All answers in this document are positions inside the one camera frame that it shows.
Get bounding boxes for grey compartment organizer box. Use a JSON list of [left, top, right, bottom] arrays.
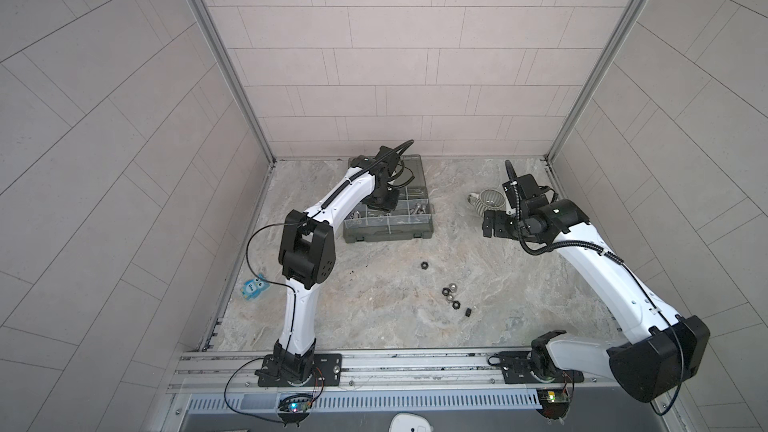
[[342, 154, 434, 243]]

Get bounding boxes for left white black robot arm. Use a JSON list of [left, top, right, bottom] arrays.
[[273, 140, 414, 384]]

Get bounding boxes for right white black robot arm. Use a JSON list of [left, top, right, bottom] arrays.
[[483, 167, 710, 403]]

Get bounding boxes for ribbed grey ceramic cup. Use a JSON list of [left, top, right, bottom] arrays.
[[468, 189, 508, 217]]

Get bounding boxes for blue sticker scrap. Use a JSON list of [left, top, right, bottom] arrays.
[[240, 278, 270, 301]]

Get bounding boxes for right circuit board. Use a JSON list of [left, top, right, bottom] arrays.
[[537, 389, 571, 420]]

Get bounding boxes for white round object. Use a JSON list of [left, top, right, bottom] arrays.
[[388, 413, 434, 432]]

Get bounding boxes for left green circuit board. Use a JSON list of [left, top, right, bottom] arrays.
[[277, 393, 314, 423]]

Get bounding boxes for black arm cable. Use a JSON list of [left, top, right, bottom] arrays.
[[245, 221, 301, 289]]

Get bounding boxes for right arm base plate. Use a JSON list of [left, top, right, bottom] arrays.
[[486, 351, 585, 385]]

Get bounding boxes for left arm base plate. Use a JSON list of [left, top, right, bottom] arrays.
[[255, 351, 343, 387]]

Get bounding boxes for aluminium mounting rail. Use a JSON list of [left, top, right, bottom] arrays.
[[168, 347, 619, 416]]

